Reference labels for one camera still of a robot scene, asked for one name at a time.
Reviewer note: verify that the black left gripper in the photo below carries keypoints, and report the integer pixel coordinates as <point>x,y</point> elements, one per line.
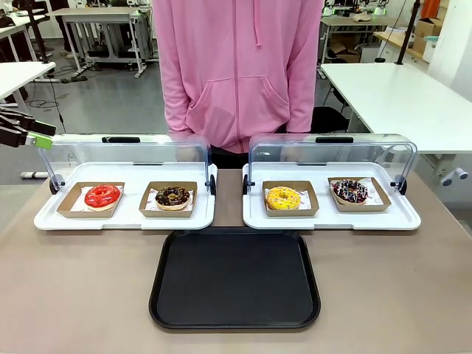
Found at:
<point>11,129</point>

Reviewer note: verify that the dark donut with colourful sprinkles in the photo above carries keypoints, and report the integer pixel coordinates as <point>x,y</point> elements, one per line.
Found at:
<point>341,195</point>

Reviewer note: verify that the brown cardboard donut tray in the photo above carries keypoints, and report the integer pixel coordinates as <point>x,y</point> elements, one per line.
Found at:
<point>311,208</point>
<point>70,210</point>
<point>147,214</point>
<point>381,204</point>

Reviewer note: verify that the person's right forearm pink sleeve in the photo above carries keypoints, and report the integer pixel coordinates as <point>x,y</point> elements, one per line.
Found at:
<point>175,103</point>

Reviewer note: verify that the person's left forearm pink sleeve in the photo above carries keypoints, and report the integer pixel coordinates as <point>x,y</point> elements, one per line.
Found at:
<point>302,99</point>

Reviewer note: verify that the red glazed donut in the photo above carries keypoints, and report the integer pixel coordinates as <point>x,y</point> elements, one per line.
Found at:
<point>94,201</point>

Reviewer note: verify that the left white display tray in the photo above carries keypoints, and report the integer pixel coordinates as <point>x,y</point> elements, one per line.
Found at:
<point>129,223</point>

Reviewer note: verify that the chocolate donut with nuts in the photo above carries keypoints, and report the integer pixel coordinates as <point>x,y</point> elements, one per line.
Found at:
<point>164,201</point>

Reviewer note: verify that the yellow sprinkled donut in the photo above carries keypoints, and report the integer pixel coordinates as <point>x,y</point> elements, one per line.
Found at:
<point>274,201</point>

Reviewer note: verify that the black plastic serving tray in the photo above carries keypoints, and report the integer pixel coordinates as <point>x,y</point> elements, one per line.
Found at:
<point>236,280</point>

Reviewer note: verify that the small white table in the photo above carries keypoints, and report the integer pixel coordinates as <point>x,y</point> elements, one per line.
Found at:
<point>18,75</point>

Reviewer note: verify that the clear display case lid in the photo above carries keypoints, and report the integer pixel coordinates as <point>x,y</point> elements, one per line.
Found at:
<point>121,151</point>
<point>332,151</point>

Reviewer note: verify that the black pole stand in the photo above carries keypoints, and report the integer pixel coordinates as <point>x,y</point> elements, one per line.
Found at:
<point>38,33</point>
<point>403,33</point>

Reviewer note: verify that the background person black trousers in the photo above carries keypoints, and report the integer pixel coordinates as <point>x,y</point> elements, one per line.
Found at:
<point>66,29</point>

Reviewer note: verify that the grey background desk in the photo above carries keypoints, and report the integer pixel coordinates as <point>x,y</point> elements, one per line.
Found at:
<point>96,13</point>

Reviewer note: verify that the person in pink hoodie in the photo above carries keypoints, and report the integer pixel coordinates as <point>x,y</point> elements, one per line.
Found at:
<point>239,73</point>

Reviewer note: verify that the background desk with clutter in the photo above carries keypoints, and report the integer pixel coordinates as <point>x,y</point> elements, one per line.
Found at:
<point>354,22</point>

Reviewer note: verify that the large white table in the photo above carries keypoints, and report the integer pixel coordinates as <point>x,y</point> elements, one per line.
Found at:
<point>398,99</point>

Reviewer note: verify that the brown cardboard box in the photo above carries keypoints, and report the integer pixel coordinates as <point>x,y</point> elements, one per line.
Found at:
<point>427,31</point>

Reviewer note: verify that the grey table caster foot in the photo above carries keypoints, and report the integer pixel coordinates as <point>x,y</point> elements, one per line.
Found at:
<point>453,176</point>

